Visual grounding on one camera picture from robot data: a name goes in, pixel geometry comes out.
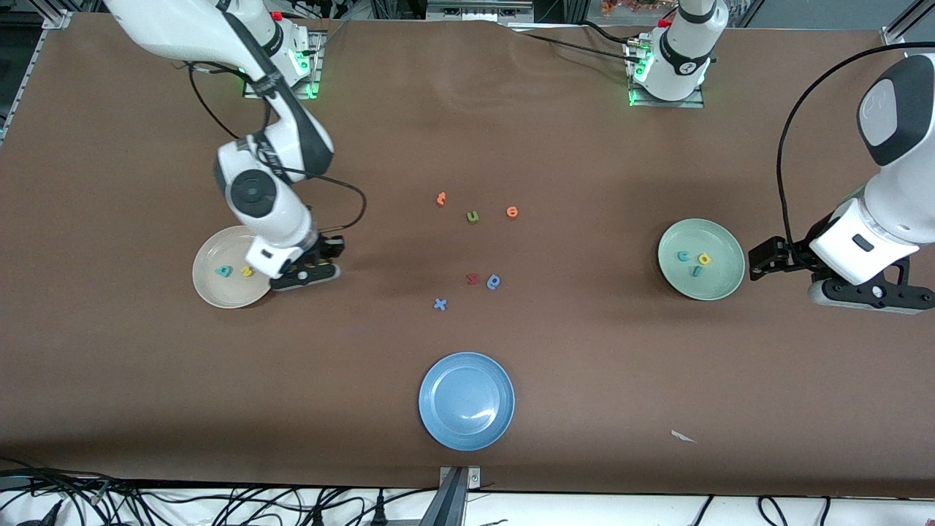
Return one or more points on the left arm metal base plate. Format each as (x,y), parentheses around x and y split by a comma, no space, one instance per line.
(668,104)

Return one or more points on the blue round plate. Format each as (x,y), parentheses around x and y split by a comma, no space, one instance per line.
(466,401)

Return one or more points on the white paper scrap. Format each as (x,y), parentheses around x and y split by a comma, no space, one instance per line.
(681,436)

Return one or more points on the beige round plate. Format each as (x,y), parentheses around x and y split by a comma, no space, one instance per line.
(212,288)

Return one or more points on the blue foam letter q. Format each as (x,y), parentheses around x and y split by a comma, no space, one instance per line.
(489,283)

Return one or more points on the black power plug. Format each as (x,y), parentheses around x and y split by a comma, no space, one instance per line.
(379,511)
(318,517)

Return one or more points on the grey metal camera mount bracket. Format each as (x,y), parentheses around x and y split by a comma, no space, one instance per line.
(454,504)

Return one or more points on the aluminium frame profile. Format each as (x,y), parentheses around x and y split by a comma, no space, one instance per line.
(892,36)
(52,20)

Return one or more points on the brown table cover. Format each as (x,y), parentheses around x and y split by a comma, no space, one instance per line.
(146,365)

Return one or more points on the grey metal box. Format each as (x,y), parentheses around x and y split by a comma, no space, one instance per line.
(478,10)

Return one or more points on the orange patterned object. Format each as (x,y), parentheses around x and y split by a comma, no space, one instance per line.
(635,6)

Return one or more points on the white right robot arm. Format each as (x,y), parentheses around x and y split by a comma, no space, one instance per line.
(256,190)

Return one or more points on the green round plate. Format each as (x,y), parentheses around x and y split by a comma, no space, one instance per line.
(701,285)

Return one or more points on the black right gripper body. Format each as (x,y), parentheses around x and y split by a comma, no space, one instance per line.
(326,249)

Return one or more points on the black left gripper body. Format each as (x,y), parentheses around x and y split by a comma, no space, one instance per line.
(794,255)

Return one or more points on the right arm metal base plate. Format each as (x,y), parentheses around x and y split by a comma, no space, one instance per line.
(315,73)

